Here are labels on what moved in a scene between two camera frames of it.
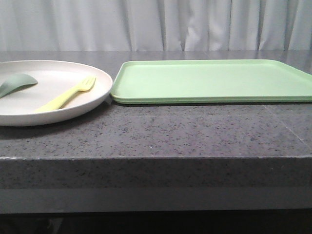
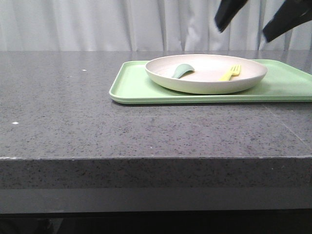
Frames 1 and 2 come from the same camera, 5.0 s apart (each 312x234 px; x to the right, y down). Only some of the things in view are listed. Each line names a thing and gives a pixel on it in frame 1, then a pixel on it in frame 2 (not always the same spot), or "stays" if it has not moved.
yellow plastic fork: [54, 104] → [235, 70]
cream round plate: [20, 107] → [204, 74]
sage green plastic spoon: [16, 82] → [181, 69]
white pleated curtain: [155, 25] stays
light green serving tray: [174, 82] stays
